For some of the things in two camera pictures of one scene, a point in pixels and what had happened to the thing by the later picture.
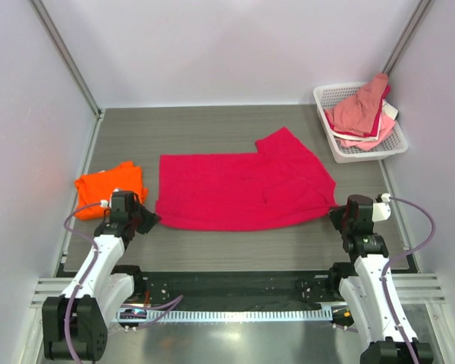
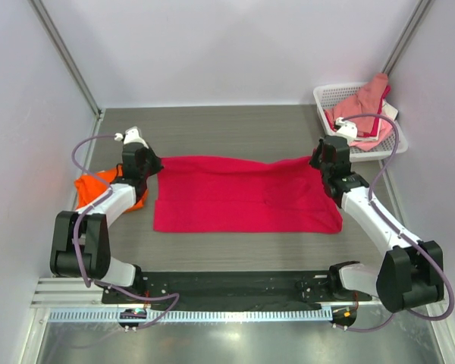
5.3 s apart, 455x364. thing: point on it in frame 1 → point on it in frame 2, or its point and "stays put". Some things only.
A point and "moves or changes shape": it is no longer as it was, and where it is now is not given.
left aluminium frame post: [68, 58] stays put
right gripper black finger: [339, 217] → [316, 157]
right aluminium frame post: [406, 36] stays put
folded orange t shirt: [92, 188] stays put
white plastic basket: [332, 95] stays put
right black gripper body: [348, 228] → [323, 169]
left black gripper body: [133, 216] → [152, 165]
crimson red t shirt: [280, 186] moves or changes shape
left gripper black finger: [146, 220] → [149, 164]
